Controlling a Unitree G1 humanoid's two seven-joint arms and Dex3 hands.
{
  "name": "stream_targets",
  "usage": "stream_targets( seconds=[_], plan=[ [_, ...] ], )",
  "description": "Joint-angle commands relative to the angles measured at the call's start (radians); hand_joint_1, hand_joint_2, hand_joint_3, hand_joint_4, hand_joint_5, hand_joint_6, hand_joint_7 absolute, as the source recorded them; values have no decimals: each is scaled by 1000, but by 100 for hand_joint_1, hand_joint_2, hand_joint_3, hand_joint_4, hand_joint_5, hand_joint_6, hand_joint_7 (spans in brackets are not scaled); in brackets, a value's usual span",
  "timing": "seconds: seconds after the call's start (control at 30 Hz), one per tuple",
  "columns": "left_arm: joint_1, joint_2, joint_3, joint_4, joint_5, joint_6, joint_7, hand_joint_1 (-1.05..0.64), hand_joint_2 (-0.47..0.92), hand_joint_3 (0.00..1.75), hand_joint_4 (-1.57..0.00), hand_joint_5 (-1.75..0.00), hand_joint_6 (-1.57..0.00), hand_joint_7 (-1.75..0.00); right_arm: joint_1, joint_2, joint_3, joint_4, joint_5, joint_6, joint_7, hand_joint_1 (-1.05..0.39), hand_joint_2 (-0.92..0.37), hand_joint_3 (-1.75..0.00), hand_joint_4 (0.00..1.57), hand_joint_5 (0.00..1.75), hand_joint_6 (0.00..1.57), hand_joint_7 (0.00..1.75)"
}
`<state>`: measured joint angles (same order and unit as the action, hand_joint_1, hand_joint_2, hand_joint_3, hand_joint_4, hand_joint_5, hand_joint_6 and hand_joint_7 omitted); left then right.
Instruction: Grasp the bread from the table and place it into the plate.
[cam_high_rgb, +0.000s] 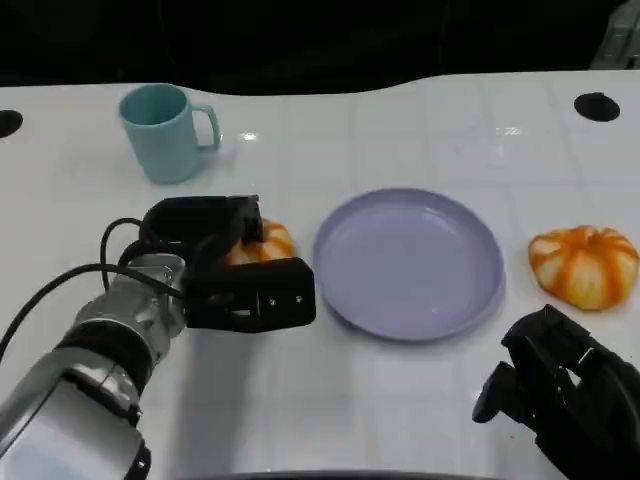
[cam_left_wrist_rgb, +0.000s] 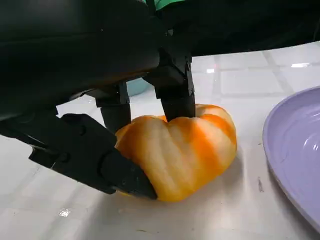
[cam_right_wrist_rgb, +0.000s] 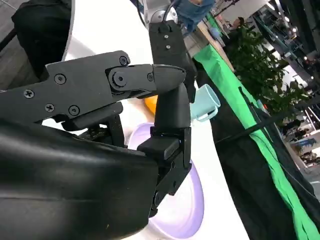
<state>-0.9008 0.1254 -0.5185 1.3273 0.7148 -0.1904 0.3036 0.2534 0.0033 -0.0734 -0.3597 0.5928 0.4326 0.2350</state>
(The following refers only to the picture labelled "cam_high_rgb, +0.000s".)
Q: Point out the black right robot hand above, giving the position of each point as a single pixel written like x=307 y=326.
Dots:
x=575 y=395

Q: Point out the orange and white bread roll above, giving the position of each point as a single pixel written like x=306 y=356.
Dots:
x=276 y=242
x=582 y=267

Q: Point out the grey background equipment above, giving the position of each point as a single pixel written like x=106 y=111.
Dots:
x=617 y=35

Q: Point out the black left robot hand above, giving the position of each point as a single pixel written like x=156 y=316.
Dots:
x=250 y=295

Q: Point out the pale green mug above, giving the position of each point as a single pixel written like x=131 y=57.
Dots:
x=162 y=145

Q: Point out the lilac plate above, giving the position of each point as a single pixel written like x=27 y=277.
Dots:
x=407 y=265

